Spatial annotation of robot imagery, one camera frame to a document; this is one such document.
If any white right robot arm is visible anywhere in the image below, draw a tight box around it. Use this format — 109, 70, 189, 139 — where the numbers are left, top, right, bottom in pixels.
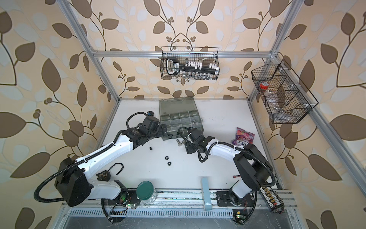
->
178, 127, 276, 206

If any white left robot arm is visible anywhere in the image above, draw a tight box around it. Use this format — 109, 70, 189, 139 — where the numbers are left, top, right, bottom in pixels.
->
33, 114, 168, 207

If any pink candy bag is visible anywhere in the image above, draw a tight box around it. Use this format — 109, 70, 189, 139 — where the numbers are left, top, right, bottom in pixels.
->
231, 127, 255, 146

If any green lid glass jar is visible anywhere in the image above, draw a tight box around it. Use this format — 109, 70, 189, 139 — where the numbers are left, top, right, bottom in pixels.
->
136, 181, 157, 205

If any light blue block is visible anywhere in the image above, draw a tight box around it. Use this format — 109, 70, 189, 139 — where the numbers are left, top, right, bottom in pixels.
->
201, 177, 213, 211

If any red cap bottle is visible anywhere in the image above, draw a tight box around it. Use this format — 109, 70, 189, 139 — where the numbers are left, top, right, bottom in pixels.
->
259, 81, 269, 93

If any black hook cable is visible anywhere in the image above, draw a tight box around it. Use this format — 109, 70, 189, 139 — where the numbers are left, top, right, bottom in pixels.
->
110, 162, 125, 176

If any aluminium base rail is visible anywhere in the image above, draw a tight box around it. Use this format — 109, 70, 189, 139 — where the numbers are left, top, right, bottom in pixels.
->
63, 189, 298, 219

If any socket set rail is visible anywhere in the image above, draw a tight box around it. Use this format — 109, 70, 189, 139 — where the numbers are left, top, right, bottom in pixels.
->
165, 57, 220, 75

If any black wire basket back wall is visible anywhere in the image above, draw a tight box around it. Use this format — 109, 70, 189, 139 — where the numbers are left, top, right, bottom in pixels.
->
160, 46, 220, 81

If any black wire basket wall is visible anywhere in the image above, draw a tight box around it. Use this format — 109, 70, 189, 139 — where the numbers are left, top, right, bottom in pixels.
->
160, 46, 220, 81
251, 59, 319, 124

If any black wire basket right wall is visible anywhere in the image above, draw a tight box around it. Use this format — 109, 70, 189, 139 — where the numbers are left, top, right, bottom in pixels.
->
251, 59, 319, 124

